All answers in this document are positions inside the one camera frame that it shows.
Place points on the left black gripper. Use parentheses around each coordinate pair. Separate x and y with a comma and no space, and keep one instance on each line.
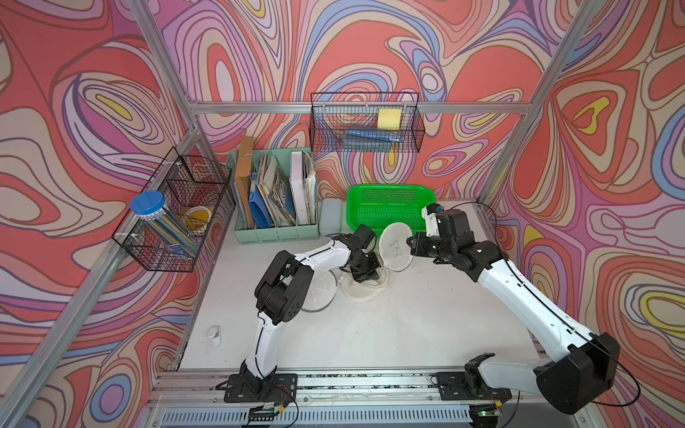
(372,273)

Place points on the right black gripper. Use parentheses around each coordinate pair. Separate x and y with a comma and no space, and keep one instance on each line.
(418,249)

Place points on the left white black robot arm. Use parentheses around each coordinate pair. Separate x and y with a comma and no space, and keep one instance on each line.
(281,292)

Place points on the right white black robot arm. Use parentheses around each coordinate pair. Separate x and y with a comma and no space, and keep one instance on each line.
(579,365)

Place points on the green plastic basket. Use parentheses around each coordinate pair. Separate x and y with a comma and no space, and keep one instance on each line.
(378,206)

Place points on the white book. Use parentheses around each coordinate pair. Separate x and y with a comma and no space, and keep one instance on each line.
(298,188)

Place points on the blue folder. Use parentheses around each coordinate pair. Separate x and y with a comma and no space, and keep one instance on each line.
(258,208)

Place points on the mint green file organizer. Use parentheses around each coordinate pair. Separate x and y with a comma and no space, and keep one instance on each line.
(271,172)

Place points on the blue pen pouch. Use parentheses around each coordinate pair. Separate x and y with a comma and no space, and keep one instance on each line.
(382,135)

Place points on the yellow sticky note pad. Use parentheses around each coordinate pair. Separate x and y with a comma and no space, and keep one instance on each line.
(389,119)

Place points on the brown cardboard folder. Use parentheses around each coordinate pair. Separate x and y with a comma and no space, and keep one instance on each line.
(243,171)

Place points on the small white clip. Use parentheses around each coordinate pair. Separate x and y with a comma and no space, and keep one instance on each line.
(214,336)

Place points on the yellow tape roll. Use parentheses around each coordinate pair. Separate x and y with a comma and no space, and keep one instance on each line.
(197,219)

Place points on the green circuit board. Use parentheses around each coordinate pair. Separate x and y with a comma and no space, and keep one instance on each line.
(263,415)

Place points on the blue lidded clear jar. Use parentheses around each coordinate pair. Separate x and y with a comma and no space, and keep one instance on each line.
(151,207)

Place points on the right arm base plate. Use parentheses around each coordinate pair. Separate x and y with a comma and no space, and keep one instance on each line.
(455,386)

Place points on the back black wire basket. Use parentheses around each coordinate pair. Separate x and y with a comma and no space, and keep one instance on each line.
(332,113)

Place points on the black wire basket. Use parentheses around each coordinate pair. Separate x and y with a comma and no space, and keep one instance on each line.
(332,113)
(186,181)

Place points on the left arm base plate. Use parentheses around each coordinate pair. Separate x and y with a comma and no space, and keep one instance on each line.
(246,388)

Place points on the left black wire basket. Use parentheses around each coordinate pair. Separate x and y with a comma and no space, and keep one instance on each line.
(186,181)

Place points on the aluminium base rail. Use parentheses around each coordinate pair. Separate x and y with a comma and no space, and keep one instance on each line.
(349,398)

